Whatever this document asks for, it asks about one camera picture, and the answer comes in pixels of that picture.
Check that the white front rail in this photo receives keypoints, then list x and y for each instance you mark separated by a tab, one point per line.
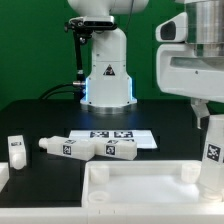
77	215

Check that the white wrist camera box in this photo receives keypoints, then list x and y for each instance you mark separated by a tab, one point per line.
173	30

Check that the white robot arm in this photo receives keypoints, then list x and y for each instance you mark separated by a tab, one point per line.
108	88

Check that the white left corner block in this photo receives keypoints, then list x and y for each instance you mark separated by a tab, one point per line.
4	175

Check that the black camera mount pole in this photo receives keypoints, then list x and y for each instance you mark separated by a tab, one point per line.
80	73

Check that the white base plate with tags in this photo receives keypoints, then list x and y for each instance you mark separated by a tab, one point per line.
143	138

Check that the black camera on mount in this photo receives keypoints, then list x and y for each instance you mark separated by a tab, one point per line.
86	24

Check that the white desk top panel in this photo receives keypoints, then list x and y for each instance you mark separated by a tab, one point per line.
145	182

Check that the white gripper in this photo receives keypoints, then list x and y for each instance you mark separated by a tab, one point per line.
180	72

